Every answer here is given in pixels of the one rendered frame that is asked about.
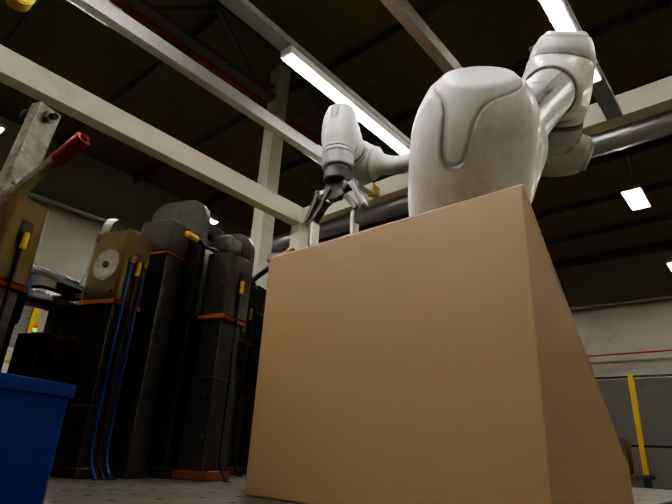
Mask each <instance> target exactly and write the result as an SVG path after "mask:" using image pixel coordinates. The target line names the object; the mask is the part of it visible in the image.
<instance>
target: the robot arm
mask: <svg viewBox="0 0 672 504"><path fill-rule="evenodd" d="M595 69H596V52H595V47H594V43H593V40H592V38H591V37H590V36H589V35H588V33H587V32H585V31H548V32H546V33H545V34H544V35H543V36H541V37H540V38H539V40H538V41H537V43H536V44H535V46H534V48H533V50H532V52H531V54H530V58H529V61H528V63H527V65H526V68H525V71H524V74H523V77H522V78H521V77H519V76H518V75H517V74H516V73H514V72H513V71H511V70H508V69H505V68H501V67H493V66H474V67H466V68H460V69H456V70H452V71H450V72H448V73H446V74H444V75H443V76H442V77H441V78H440V79H439V80H438V81H437V82H435V83H434V84H433V85H432V86H431V87H430V89H429V90H428V92H427V94H426V96H425V97H424V99H423V101H422V103H421V105H420V107H419V110H418V112H417V115H416V118H415V121H414V124H413V128H412V135H411V143H410V152H408V153H405V154H403V155H399V156H391V155H386V154H384V153H383V152H382V150H381V148H380V147H377V146H374V145H372V144H370V143H368V142H366V141H363V139H362V136H361V132H360V127H359V126H358V119H357V115H356V113H355V110H354V108H353V107H352V106H351V105H349V104H346V103H337V104H334V105H331V106H330V107H329V108H328V109H327V111H326V114H325V116H324V120H323V124H322V132H321V144H322V148H323V152H322V170H323V171H324V178H323V182H324V185H325V187H324V190H323V191H318V190H316V191H315V194H314V198H313V201H312V203H311V205H310V208H309V210H308V212H307V214H306V217H305V219H304V222H305V223H307V224H308V225H309V235H310V243H309V245H310V246H312V245H315V244H318V242H319V228H320V225H319V224H318V223H319V221H320V220H321V218H322V217H323V215H324V213H325V212H326V210H327V209H328V207H329V206H331V205H332V204H333V203H336V202H337V201H342V200H343V199H345V200H346V201H347V202H348V203H349V204H350V205H351V206H352V208H353V209H355V210H353V209H352V210H351V218H350V234H353V233H356V232H359V223H361V216H362V211H363V210H364V209H368V207H369V206H368V204H367V202H366V200H365V198H364V196H363V194H362V192H361V190H360V186H359V185H368V184H370V183H371V182H372V181H373V180H376V179H377V178H378V177H379V176H381V175H395V174H403V173H407V172H408V210H409V217H411V216H414V215H418V214H421V213H425V212H428V211H431V210H435V209H438V208H442V207H445V206H448V205H452V204H455V203H459V202H462V201H466V200H469V199H472V198H476V197H479V196H483V195H486V194H489V193H493V192H496V191H500V190H503V189H506V188H510V187H513V186H517V185H520V184H523V185H524V188H525V191H526V194H527V196H528V199H529V202H530V204H531V203H532V201H533V199H534V196H535V192H536V189H537V185H538V182H539V179H540V177H561V176H569V175H573V174H577V173H579V172H581V171H585V170H586V169H587V166H588V164H589V161H590V159H591V156H592V154H593V151H594V145H593V141H592V139H591V137H590V136H589V135H586V134H582V133H583V124H584V119H585V115H586V113H587V110H588V107H589V103H590V99H591V95H592V89H593V84H594V77H595ZM350 187H351V188H352V190H353V192H354V194H355V196H356V199H357V201H358V203H359V205H358V204H357V203H356V202H355V201H354V200H353V199H352V198H351V196H350V195H349V194H348V193H347V192H348V190H349V189H350ZM326 198H327V200H329V202H327V201H326ZM314 219H315V221H314Z"/></svg>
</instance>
